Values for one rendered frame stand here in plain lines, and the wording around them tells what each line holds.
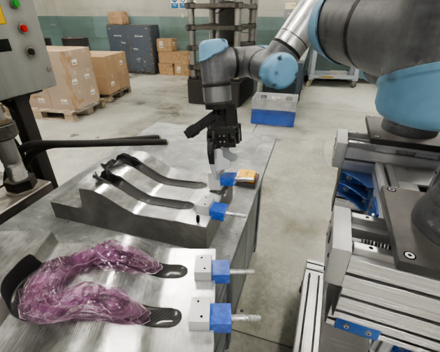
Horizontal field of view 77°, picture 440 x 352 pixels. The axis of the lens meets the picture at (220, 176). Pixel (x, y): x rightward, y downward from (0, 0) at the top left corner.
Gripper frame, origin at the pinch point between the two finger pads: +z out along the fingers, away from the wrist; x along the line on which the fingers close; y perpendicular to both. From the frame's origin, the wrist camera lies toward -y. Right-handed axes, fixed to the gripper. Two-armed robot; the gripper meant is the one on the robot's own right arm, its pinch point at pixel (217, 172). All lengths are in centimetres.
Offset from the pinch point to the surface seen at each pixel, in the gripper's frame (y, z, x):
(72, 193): -44.3, 3.7, -12.2
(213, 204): 1.7, 5.4, -10.4
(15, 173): -72, -1, -8
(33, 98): -364, -19, 243
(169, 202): -11.8, 5.8, -10.0
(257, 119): -49, 37, 315
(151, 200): -17.6, 5.3, -10.1
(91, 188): -30.6, -1.2, -17.8
